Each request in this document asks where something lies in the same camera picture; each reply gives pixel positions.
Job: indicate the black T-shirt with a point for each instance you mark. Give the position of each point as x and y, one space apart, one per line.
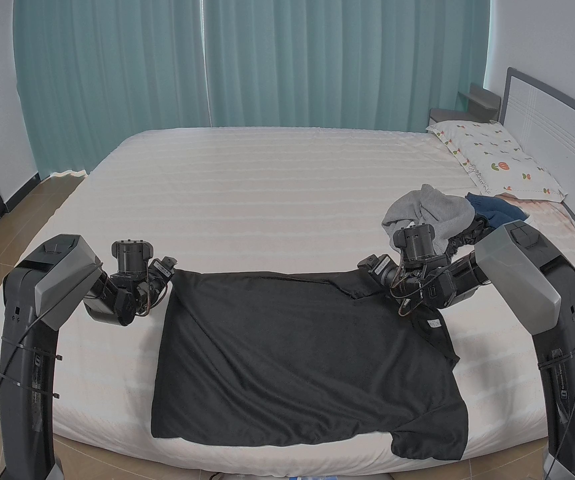
292 358

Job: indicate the blue-green curtain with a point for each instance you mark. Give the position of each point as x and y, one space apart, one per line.
342 48
107 68

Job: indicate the pile of clothes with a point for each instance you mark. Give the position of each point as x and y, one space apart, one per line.
437 208

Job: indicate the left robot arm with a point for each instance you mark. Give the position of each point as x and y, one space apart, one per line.
22 368

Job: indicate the bed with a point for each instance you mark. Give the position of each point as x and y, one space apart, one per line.
267 193

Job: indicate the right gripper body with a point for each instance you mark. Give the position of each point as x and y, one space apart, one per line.
387 274

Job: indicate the white printed pillow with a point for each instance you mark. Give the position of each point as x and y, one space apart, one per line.
497 158

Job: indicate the grey bedside table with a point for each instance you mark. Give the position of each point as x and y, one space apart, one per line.
480 98

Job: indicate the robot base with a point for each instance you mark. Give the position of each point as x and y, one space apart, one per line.
312 478

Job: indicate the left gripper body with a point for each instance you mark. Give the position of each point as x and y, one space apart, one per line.
163 274

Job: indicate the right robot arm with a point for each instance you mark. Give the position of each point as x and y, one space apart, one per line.
517 273

